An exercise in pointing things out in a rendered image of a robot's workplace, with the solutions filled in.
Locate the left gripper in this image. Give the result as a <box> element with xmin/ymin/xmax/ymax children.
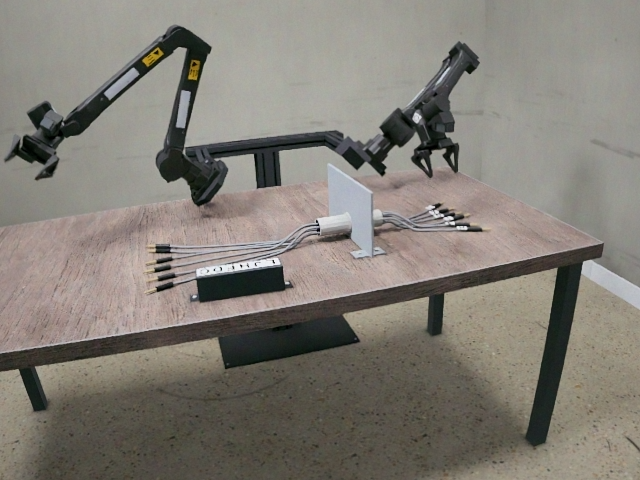
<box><xmin>411</xmin><ymin>127</ymin><xmax>460</xmax><ymax>178</ymax></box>

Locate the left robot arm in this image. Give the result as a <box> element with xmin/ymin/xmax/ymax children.
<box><xmin>356</xmin><ymin>41</ymin><xmax>480</xmax><ymax>171</ymax></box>

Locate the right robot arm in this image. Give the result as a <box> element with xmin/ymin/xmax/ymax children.
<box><xmin>26</xmin><ymin>25</ymin><xmax>221</xmax><ymax>200</ymax></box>

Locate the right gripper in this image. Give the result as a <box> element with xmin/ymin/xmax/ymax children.
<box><xmin>5</xmin><ymin>135</ymin><xmax>60</xmax><ymax>181</ymax></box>

